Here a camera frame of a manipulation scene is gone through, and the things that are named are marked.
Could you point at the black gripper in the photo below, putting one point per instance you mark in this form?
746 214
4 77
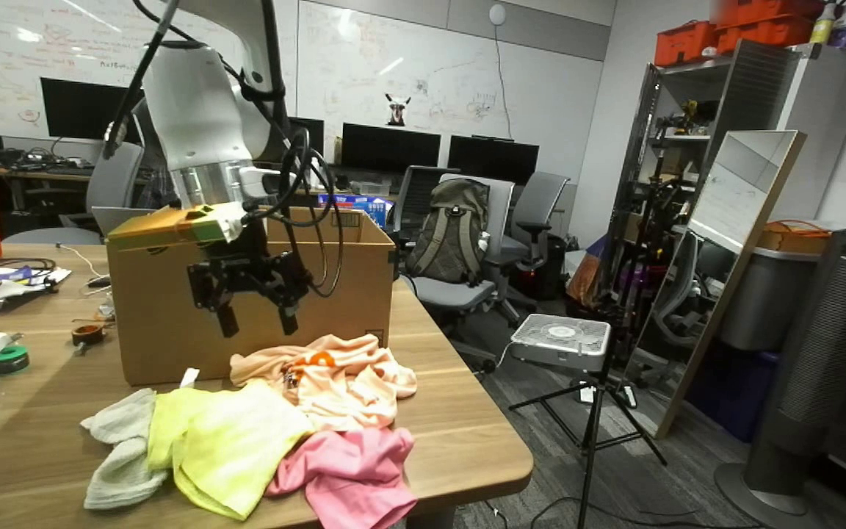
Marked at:
247 273

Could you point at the bright yellow cloth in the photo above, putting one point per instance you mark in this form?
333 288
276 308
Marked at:
232 451

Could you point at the pink cloth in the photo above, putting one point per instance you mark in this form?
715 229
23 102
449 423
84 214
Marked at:
345 479

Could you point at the brown cardboard box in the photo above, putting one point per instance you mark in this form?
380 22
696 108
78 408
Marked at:
345 293

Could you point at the flat white box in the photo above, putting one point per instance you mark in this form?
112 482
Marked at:
559 339

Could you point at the peach cloth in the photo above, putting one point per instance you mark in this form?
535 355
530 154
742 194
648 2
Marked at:
352 383

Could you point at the blue snack bag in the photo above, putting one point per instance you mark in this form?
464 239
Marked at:
369 205

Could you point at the small orange-brown roll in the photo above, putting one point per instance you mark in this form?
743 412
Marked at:
89 332

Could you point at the light grey office chair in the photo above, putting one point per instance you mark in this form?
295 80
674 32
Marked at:
122 188

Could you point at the dark mesh office chair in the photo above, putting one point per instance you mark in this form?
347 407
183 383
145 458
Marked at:
416 201

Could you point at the olive backpack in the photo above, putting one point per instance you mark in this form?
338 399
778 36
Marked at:
454 236

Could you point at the white cloth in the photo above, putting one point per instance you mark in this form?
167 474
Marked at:
117 479

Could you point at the stack of magazines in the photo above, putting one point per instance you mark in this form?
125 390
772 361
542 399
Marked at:
13 286

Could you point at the dog picture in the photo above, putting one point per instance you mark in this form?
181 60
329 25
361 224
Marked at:
398 108

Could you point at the green tape roll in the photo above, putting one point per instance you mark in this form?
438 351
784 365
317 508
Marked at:
10 360

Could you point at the wooden desk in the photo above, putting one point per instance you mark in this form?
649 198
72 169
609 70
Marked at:
41 176

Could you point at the black tripod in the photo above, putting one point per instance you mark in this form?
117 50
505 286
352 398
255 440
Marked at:
593 412

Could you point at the blue bin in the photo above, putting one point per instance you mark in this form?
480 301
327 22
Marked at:
733 390

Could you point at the wood framed whiteboard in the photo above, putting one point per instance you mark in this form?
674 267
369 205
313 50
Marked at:
746 185

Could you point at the grey trash bin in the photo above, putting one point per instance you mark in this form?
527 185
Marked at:
765 298

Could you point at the small orange bin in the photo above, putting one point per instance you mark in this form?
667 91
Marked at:
687 44

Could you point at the orange tray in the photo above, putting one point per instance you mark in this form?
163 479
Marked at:
790 239

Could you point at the metal shelf unit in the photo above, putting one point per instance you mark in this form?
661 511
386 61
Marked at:
749 89

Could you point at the tall grey cylinder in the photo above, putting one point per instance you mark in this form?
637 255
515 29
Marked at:
824 342

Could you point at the large orange bin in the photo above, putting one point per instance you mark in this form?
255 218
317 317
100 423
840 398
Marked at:
765 29

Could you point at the round white wall sensor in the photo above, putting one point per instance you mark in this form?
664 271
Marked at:
496 13

